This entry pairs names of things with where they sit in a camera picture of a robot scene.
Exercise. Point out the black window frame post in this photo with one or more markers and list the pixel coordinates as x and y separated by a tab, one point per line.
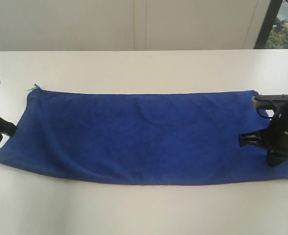
267	25

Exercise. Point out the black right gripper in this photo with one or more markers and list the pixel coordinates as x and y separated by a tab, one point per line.
276	138

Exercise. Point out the blue towel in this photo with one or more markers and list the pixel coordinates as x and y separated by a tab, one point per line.
140	139

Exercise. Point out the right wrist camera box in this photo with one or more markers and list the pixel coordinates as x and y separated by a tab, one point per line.
263	103

